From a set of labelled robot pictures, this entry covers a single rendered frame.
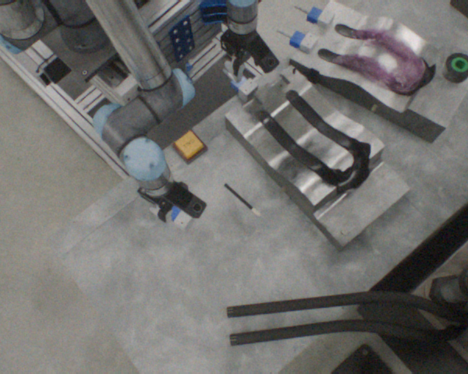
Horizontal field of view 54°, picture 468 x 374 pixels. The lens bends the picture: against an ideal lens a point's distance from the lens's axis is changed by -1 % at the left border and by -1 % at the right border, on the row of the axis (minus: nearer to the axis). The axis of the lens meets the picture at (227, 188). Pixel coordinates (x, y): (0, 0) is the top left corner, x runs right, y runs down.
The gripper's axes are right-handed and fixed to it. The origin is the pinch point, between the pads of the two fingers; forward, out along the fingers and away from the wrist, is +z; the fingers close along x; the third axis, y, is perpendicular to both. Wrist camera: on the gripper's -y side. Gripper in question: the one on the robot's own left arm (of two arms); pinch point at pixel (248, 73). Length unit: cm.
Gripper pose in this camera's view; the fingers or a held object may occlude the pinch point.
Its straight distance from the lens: 139.0
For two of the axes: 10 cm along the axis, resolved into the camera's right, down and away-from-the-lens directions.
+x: -7.1, 6.7, -2.0
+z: 0.4, 3.3, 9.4
